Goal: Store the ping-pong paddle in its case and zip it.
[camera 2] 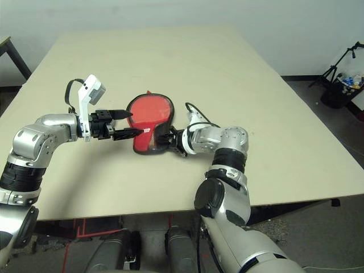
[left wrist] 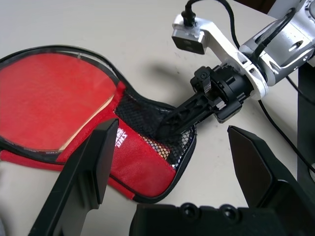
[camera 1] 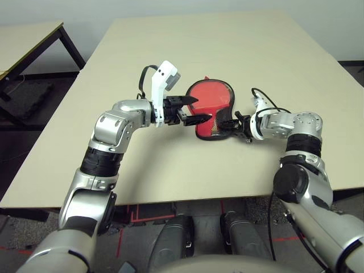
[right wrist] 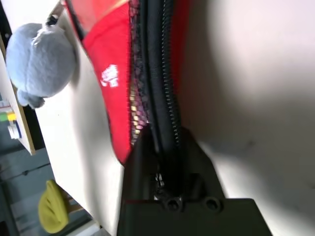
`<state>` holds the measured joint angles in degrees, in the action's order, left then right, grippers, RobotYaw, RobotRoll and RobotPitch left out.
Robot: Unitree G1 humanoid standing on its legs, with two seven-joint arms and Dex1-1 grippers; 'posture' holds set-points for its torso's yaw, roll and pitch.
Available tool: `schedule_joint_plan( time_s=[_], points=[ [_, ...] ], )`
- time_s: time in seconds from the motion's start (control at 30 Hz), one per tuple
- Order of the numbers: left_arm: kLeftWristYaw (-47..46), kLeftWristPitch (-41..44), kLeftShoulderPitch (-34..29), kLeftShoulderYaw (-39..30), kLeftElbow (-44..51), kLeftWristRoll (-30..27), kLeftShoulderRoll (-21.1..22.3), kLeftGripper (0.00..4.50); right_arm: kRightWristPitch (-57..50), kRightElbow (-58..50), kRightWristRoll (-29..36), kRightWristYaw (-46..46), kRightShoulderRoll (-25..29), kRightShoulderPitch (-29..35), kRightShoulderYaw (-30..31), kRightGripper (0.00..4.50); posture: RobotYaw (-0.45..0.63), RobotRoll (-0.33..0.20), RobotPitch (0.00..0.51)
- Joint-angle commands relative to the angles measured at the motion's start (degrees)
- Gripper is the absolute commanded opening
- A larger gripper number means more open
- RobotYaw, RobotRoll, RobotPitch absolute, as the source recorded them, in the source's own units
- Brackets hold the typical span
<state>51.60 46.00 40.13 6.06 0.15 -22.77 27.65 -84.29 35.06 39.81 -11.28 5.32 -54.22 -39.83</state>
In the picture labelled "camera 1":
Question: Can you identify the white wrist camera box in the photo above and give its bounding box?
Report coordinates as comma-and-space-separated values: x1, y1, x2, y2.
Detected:
150, 60, 182, 127
250, 90, 270, 115

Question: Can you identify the thin white floor cord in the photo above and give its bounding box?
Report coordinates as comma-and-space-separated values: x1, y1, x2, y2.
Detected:
10, 74, 27, 95

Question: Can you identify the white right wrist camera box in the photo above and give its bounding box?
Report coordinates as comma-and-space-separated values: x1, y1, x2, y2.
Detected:
250, 90, 270, 115

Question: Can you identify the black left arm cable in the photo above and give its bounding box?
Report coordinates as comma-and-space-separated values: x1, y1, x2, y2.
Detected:
138, 65, 159, 101

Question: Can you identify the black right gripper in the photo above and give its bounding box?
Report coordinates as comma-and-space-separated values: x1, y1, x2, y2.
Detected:
219, 111, 255, 143

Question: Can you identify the grey robot leg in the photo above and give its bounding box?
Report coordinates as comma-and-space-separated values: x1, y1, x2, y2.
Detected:
147, 214, 196, 266
220, 211, 274, 261

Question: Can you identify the black foam floor mat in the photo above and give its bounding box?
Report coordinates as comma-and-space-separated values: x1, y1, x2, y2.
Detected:
0, 81, 55, 121

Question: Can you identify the grey left robot leg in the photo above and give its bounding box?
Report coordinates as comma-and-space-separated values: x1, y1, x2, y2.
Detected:
147, 214, 196, 266

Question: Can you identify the grey right robot leg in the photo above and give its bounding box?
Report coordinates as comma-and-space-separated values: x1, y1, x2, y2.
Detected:
220, 211, 274, 261

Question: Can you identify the red ping-pong paddle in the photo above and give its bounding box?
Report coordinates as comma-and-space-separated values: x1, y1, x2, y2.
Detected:
189, 81, 231, 137

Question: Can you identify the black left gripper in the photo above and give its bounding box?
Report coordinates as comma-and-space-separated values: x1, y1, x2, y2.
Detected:
163, 96, 213, 127

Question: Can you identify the black-framed side table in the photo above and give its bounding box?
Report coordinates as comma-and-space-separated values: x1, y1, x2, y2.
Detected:
0, 19, 86, 126

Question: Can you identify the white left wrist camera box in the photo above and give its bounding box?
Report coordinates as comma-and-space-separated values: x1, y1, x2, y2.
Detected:
150, 60, 182, 127

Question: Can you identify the red and black paddle case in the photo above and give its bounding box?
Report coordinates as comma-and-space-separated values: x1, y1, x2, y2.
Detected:
185, 76, 237, 142

